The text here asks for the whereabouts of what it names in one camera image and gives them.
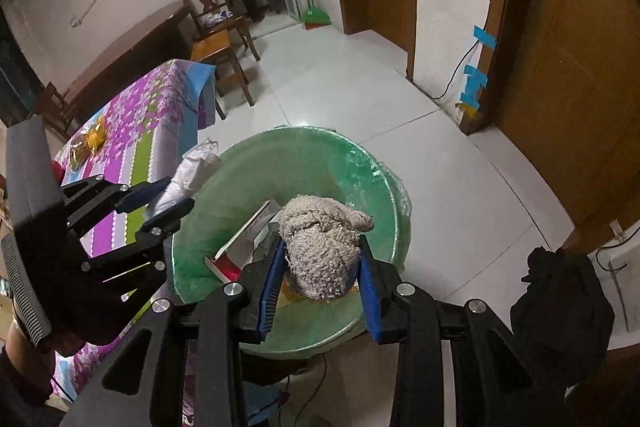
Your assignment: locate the light brown panelled door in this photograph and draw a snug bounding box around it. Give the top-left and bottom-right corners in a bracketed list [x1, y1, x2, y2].
[495, 0, 640, 238]

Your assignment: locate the blue tape patch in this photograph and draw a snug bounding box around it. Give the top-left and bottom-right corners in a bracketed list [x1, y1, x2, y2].
[459, 64, 488, 112]

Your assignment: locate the dark wooden table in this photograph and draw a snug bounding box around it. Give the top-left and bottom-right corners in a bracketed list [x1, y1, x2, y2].
[62, 1, 193, 118]

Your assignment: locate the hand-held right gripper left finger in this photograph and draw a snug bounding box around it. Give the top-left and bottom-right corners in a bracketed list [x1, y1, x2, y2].
[60, 234, 288, 427]

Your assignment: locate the blue tape strip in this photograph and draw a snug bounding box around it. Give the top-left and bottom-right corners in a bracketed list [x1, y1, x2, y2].
[472, 26, 497, 50]

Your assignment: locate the small wooden chair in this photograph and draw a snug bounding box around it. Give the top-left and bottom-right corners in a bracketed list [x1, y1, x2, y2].
[32, 82, 76, 142]

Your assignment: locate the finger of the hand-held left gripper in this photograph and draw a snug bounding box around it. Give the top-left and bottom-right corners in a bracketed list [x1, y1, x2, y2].
[60, 174, 173, 229]
[80, 197, 196, 273]

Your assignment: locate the wooden door frame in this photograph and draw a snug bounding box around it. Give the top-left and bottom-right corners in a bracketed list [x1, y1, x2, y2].
[457, 0, 538, 135]

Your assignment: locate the wooden chair orange seat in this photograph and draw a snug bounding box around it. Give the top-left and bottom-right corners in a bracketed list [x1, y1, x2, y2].
[190, 31, 253, 108]

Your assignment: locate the yellow snack packet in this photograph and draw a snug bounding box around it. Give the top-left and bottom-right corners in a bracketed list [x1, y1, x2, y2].
[86, 117, 108, 152]

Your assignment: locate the white plastic wrapper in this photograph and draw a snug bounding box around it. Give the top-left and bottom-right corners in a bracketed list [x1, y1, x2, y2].
[150, 138, 222, 218]

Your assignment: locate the green plastic basin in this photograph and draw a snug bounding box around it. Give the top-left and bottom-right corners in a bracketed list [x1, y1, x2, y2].
[162, 126, 416, 360]

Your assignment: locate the red and white carton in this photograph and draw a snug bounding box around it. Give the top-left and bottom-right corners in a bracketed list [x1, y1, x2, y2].
[205, 199, 283, 283]

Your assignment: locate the purple floral tablecloth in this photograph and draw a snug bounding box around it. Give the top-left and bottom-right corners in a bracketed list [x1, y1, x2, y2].
[50, 59, 217, 427]

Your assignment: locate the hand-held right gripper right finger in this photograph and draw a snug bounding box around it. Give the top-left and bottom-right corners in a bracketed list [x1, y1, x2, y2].
[356, 234, 601, 427]

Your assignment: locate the brown snack packet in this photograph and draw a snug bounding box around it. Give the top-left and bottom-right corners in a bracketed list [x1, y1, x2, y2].
[67, 139, 91, 168]

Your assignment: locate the black cloth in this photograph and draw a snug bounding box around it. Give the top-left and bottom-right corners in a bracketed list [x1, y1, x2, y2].
[510, 247, 616, 400]

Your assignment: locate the black floor cable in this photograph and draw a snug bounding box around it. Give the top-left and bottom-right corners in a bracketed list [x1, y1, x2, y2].
[404, 0, 496, 101]

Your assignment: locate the person's left forearm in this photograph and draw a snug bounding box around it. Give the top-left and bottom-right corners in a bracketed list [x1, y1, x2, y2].
[0, 319, 66, 427]

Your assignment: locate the grey knitted sock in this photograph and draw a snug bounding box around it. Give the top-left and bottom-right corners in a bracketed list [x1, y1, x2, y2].
[278, 194, 376, 303]

